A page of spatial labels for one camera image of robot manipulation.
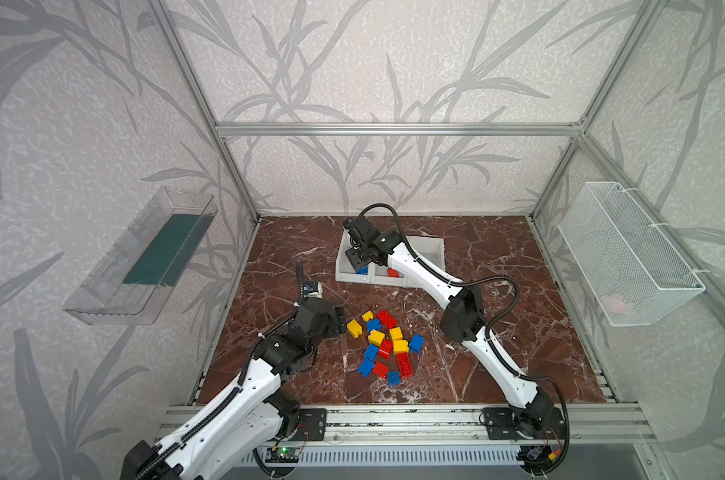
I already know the red long lego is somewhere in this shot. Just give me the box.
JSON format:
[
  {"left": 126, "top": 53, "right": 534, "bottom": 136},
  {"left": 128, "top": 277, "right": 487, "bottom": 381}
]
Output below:
[{"left": 376, "top": 310, "right": 398, "bottom": 329}]

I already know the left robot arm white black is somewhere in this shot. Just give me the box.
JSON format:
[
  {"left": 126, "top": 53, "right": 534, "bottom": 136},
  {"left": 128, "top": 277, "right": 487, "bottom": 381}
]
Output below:
[{"left": 120, "top": 296, "right": 344, "bottom": 479}]

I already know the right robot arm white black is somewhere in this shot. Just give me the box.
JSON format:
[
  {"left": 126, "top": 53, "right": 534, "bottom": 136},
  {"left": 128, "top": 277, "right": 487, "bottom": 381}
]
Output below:
[{"left": 344, "top": 214, "right": 569, "bottom": 443}]

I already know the blue lego brick mid-left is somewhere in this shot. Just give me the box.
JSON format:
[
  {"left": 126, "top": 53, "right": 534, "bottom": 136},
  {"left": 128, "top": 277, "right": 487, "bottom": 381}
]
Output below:
[{"left": 363, "top": 344, "right": 379, "bottom": 362}]

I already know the white three-compartment sorting bin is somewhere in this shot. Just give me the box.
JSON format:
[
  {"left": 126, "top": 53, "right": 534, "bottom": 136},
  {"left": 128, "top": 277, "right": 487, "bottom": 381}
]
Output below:
[{"left": 334, "top": 230, "right": 446, "bottom": 289}]

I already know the red lego brick middle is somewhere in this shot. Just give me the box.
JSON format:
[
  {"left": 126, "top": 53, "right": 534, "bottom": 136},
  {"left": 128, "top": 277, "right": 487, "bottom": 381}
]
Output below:
[{"left": 378, "top": 339, "right": 393, "bottom": 359}]

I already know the red lego brick lower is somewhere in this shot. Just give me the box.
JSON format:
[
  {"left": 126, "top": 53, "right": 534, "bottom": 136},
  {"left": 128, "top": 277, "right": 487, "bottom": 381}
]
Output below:
[{"left": 371, "top": 361, "right": 389, "bottom": 379}]

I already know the red long lego brick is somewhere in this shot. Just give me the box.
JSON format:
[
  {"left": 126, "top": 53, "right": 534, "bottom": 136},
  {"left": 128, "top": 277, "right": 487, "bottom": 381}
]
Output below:
[{"left": 395, "top": 352, "right": 413, "bottom": 378}]

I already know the blue lego brick bottom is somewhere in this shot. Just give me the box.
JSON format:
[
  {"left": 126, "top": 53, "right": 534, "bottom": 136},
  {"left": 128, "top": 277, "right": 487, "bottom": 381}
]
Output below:
[{"left": 386, "top": 371, "right": 401, "bottom": 386}]

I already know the green circuit board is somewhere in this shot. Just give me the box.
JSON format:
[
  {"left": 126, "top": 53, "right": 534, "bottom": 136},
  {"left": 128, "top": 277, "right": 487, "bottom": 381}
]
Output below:
[{"left": 264, "top": 447, "right": 302, "bottom": 464}]

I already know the pink object in basket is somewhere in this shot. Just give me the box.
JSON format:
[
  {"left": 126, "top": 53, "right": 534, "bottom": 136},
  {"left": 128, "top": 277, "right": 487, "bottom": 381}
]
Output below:
[{"left": 600, "top": 293, "right": 633, "bottom": 316}]

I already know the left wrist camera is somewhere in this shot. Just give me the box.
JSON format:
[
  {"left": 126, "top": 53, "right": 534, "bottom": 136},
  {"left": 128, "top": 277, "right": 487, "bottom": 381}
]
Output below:
[{"left": 302, "top": 280, "right": 324, "bottom": 299}]

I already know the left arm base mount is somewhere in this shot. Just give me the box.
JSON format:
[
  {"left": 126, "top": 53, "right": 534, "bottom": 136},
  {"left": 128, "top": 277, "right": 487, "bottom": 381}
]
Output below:
[{"left": 276, "top": 408, "right": 328, "bottom": 442}]

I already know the clear acrylic wall shelf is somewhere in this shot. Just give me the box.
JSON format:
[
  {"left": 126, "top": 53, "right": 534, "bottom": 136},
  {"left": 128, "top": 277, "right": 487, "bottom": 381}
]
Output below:
[{"left": 64, "top": 187, "right": 218, "bottom": 326}]

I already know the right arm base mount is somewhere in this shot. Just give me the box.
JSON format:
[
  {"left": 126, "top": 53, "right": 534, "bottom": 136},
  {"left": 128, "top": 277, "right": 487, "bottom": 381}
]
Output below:
[{"left": 478, "top": 407, "right": 566, "bottom": 441}]

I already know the white wire mesh basket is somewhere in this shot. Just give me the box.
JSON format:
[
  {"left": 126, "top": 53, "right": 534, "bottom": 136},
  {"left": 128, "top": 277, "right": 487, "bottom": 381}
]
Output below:
[{"left": 558, "top": 181, "right": 706, "bottom": 327}]

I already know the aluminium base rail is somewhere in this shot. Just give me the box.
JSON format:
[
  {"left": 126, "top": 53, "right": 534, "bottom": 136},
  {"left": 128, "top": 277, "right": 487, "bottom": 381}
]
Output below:
[{"left": 308, "top": 403, "right": 657, "bottom": 446}]

